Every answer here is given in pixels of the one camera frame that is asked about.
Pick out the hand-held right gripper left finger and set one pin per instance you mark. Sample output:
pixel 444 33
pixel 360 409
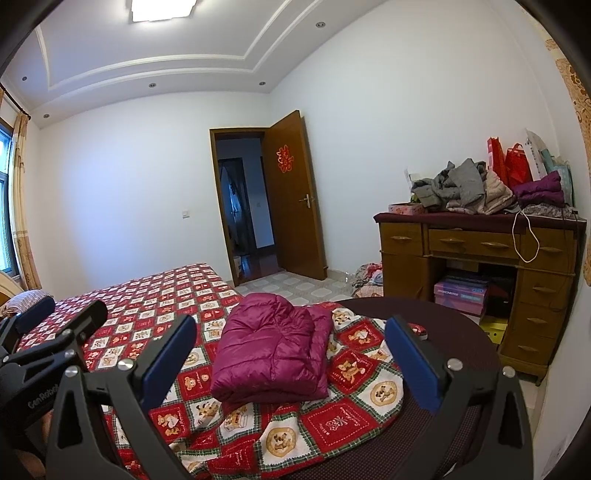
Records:
pixel 168 360

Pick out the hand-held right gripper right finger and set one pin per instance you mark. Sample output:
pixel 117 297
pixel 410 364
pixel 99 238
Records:
pixel 418 364

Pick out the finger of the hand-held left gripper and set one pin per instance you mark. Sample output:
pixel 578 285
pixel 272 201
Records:
pixel 39 308
pixel 90 314

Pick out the magenta puffer jacket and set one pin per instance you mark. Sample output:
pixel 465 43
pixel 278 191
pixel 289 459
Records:
pixel 268 350

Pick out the clothes heap on floor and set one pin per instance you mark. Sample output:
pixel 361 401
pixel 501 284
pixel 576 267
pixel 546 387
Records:
pixel 369 279

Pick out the pile of grey clothes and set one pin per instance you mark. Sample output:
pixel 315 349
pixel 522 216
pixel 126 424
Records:
pixel 461 184

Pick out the striped pillow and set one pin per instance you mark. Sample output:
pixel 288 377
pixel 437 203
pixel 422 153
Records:
pixel 23 300

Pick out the small red white object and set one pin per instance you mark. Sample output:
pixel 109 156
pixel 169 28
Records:
pixel 418 331

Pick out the cream wooden bed headboard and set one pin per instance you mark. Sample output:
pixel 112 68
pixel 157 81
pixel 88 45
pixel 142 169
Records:
pixel 7 284

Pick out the dark round mesh table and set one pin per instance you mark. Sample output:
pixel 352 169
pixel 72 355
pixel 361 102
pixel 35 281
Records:
pixel 461 332

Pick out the pink purple cardboard box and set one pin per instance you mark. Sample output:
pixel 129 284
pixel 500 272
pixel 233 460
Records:
pixel 461 295

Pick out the yellow box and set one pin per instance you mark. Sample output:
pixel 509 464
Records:
pixel 494 331

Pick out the red checkered printed bedspread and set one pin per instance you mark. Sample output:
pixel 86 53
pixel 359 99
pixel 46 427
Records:
pixel 337 420

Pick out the narrow beige patterned curtain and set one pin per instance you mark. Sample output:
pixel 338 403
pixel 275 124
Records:
pixel 25 207

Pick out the window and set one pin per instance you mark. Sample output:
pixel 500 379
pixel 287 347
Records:
pixel 4 184

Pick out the brown wooden desk with drawers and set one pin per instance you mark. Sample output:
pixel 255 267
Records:
pixel 545 277

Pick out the pink flat box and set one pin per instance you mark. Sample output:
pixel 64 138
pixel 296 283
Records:
pixel 406 208

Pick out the brown wooden door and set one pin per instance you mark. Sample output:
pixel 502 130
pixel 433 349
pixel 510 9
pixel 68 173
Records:
pixel 295 230

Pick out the purple folded garment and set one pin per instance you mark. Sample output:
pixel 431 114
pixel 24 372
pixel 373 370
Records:
pixel 540 189

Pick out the tall red gift bag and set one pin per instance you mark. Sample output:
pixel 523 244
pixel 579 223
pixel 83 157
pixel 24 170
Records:
pixel 496 159

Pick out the wide red gift bag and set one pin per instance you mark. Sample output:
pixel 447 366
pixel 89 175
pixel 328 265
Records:
pixel 519 168

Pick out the red paper door decoration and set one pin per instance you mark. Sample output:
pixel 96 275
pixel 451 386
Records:
pixel 284 158

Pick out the light blue paper bag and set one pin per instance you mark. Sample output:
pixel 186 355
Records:
pixel 564 177

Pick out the white paper bag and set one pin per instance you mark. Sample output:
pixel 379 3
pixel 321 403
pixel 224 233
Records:
pixel 536 154

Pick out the gold floral patterned panel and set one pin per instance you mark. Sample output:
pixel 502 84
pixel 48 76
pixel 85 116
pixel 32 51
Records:
pixel 575 101

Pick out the square ceiling lamp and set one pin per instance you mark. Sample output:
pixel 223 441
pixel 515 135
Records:
pixel 161 9

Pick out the brown door frame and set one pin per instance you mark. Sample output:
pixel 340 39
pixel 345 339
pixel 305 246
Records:
pixel 219 207

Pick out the white wall socket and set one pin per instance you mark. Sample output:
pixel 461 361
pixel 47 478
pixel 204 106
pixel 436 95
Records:
pixel 411 176

